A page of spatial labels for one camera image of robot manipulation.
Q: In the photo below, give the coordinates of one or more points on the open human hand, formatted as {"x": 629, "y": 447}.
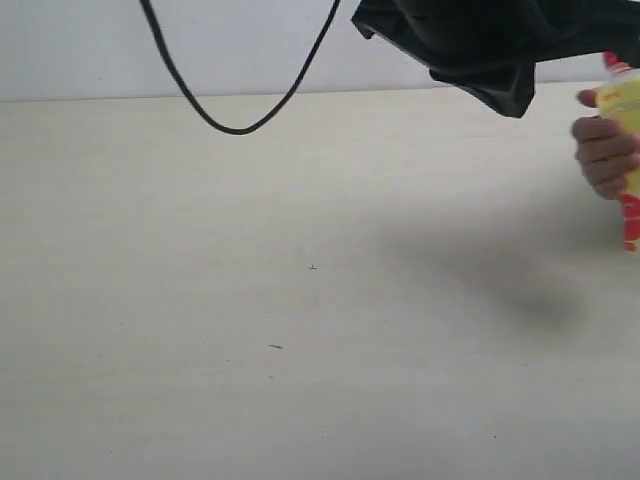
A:
{"x": 605, "y": 153}

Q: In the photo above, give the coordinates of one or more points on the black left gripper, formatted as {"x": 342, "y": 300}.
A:
{"x": 490, "y": 49}

